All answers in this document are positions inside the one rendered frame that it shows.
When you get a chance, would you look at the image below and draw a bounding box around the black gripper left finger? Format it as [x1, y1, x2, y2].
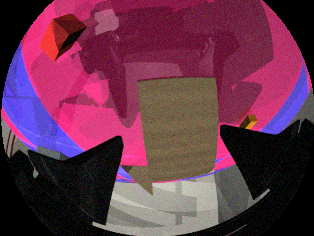
[28, 135, 124, 226]

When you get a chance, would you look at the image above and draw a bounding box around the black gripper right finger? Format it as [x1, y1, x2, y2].
[220, 119, 301, 200]

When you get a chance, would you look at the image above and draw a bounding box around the small orange block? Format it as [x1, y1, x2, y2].
[238, 114, 258, 129]

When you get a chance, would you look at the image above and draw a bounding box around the olive triangular block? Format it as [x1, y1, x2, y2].
[121, 165, 153, 196]

